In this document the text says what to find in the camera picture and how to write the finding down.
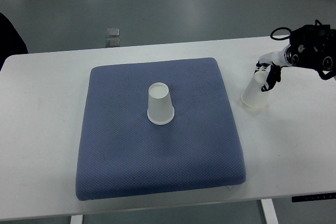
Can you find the metal floor plate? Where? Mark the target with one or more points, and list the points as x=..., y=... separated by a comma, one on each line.
x=112, y=32
x=112, y=42

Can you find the lower metal floor plate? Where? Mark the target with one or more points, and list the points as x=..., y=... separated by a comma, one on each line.
x=112, y=42

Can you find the white robotic hand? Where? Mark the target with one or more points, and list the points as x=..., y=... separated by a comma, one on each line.
x=275, y=60

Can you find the white paper cup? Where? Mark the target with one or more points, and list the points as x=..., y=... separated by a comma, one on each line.
x=253, y=96
x=160, y=109

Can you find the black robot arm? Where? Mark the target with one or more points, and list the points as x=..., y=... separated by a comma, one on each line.
x=310, y=47

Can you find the black desk control panel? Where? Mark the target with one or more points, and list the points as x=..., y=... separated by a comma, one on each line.
x=314, y=197

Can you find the white table leg left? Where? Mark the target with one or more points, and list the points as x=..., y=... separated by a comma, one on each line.
x=77, y=219

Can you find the person in black clothes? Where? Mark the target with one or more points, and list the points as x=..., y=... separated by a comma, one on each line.
x=11, y=42

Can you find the white table leg right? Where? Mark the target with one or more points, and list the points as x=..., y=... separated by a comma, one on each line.
x=269, y=211

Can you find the blue textured cushion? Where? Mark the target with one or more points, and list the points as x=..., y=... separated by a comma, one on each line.
x=122, y=153

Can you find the white paper cup on cushion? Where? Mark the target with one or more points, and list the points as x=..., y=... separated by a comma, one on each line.
x=160, y=109

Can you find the white table leg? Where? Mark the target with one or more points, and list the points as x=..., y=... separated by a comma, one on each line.
x=269, y=211
x=77, y=219

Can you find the upper metal floor plate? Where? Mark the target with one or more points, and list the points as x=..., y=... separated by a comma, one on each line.
x=112, y=32

